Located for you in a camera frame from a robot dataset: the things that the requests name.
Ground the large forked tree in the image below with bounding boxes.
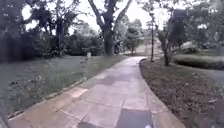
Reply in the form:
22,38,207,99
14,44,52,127
87,0,134,57

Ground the low trimmed hedge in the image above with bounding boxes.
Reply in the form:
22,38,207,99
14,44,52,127
171,53,224,71

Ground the wood of dark trees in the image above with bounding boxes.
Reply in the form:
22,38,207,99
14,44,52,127
0,0,224,64

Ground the short pale post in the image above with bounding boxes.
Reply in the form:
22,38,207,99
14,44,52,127
86,51,92,61

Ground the thin straight tree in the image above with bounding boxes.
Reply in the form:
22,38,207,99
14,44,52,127
146,0,159,63

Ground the green grass field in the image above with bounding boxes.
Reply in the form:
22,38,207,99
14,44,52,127
0,54,129,118

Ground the paved slab path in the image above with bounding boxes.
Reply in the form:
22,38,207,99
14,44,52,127
6,55,188,128

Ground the leaf-strewn grass ground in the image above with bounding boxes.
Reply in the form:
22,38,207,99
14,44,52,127
138,57,224,128

